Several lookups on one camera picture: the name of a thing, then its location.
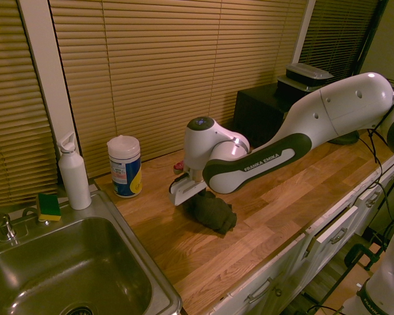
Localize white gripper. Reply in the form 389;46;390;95
168;175;207;207

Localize dark green cloth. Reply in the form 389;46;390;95
183;190;238;236

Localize small red object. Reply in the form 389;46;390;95
172;160;190;180

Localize wet wipes canister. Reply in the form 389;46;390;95
106;134;143;199

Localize black steel microwave oven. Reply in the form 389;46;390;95
233;84;296;150

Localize white water bottle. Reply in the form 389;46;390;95
56;131;93;211

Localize tan slatted window blind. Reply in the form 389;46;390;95
0;0;59;208
49;0;309;179
297;0;381;80

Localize stainless steel sink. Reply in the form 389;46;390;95
0;190;184;315

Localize yellow green sponge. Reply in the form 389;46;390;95
36;192;62;223

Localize black plastic container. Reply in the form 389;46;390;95
275;74;320;100

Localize white base cabinets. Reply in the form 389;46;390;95
212;153;394;315

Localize white open drawer front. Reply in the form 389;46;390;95
315;204;361;254

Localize black container with clear lid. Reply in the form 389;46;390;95
284;62;335;88

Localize chrome sink faucet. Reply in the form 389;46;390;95
0;212;21;244

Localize black clamp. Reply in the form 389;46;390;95
343;242;387;272

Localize bronze drawer bar handle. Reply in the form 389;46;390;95
329;228;349;245
364;190;382;208
247;278;274;303

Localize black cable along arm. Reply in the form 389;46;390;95
366;78;394;237

